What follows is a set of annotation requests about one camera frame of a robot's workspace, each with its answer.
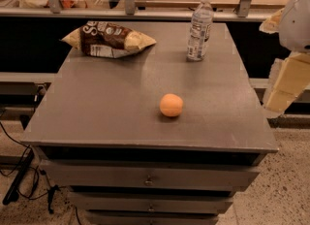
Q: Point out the middle grey drawer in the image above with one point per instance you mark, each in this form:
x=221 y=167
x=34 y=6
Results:
x=150 y=203

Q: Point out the grey drawer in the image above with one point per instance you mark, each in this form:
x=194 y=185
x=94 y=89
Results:
x=150 y=203
x=217 y=178
x=136 y=218

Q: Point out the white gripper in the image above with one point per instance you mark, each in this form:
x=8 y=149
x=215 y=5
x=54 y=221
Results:
x=295 y=25

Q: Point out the orange fruit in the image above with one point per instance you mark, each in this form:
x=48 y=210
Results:
x=171 y=105

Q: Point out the brown chip bag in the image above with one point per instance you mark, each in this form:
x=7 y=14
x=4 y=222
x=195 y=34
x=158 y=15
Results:
x=107 y=39

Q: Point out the grey drawer cabinet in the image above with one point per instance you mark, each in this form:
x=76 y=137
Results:
x=102 y=111

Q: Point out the bottom grey drawer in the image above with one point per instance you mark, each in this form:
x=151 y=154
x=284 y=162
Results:
x=136 y=218

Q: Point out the top grey drawer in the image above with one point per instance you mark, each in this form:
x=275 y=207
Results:
x=217 y=178

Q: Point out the metal railing shelf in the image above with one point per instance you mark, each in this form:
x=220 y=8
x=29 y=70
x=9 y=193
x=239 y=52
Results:
x=252 y=10

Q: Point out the clear plastic water bottle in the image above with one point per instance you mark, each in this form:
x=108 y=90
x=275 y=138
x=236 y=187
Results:
x=200 y=27

